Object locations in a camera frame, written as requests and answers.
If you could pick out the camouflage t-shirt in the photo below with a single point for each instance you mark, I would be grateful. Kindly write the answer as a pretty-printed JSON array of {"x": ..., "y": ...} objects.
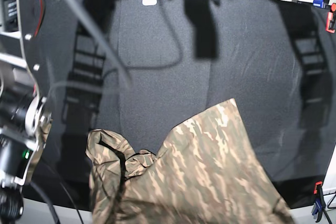
[{"x": 206, "y": 171}]

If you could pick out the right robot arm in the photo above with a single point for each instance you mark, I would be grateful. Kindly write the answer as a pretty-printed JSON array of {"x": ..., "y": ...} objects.
[{"x": 25, "y": 120}]

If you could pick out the black table cloth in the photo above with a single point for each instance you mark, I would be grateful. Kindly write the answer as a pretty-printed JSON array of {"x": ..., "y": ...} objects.
[{"x": 274, "y": 58}]

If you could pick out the red clamp right rear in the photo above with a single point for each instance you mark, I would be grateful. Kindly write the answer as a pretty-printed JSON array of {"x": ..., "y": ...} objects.
[{"x": 331, "y": 19}]

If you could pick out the red blue clamp front right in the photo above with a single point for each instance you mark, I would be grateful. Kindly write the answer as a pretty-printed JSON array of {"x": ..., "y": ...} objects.
[{"x": 319, "y": 203}]

